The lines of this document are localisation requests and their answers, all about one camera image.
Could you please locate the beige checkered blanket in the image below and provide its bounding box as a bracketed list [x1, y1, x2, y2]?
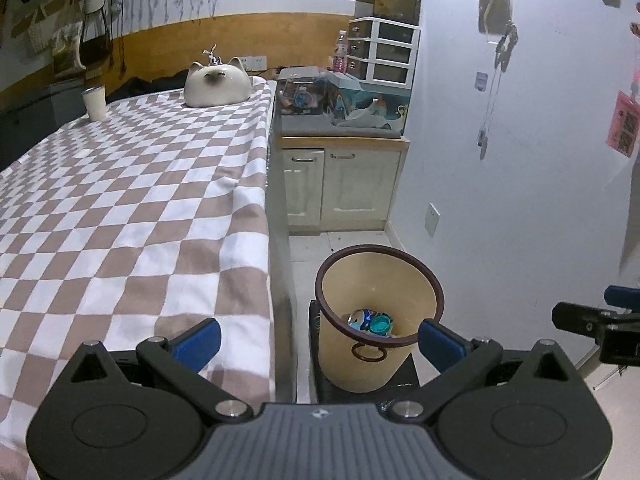
[0, 77, 279, 480]

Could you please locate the dark cabinet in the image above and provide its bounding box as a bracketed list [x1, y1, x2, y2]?
[0, 77, 87, 172]

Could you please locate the white cup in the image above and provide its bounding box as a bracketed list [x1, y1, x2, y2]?
[81, 86, 108, 122]

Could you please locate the hanging glass vase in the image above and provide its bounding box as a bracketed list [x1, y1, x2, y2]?
[79, 0, 114, 69]

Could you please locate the pink paper sheet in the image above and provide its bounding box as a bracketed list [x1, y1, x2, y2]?
[605, 91, 640, 159]

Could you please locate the narrow cream cabinet door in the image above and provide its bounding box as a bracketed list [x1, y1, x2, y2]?
[283, 149, 326, 226]

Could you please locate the glass fish tank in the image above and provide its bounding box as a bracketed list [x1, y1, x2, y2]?
[355, 0, 421, 26]

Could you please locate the hanging white cord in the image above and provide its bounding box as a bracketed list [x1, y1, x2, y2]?
[477, 60, 502, 149]

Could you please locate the white baseboard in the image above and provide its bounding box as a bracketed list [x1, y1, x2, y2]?
[384, 220, 407, 252]

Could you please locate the teal snack packet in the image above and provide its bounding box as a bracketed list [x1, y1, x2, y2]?
[367, 312, 394, 336]

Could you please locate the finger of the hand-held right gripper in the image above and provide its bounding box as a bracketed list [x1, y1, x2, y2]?
[551, 301, 640, 367]
[605, 285, 640, 309]

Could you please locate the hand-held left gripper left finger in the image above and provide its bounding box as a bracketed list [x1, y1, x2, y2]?
[65, 317, 253, 423]

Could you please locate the clear plastic container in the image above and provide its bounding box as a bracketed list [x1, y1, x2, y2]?
[277, 66, 333, 116]

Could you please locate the cream cat-shaped cushion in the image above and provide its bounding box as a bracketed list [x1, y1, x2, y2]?
[183, 57, 252, 109]

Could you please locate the teal printed box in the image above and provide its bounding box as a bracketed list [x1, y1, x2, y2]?
[325, 72, 414, 133]

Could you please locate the wide cream cabinet door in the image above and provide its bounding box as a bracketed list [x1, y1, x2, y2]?
[322, 147, 404, 228]

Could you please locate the black stool under bin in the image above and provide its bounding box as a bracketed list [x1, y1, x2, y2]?
[307, 300, 421, 403]

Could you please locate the pink bottle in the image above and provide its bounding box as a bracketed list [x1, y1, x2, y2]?
[333, 30, 350, 74]

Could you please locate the white plastic drawer unit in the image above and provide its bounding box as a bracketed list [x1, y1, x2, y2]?
[348, 16, 422, 86]

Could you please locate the hanging dark keychain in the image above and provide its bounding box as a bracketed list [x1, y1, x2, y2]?
[494, 21, 519, 69]

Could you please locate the silver foil table skirt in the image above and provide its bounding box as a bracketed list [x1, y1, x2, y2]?
[264, 95, 301, 406]

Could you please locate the cream cabinet with wooden top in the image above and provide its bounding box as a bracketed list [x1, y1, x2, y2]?
[279, 135, 411, 235]

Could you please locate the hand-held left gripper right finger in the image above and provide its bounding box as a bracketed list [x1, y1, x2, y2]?
[392, 319, 586, 423]

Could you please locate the beige trash bin brown rim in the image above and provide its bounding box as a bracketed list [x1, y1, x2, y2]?
[315, 245, 446, 394]

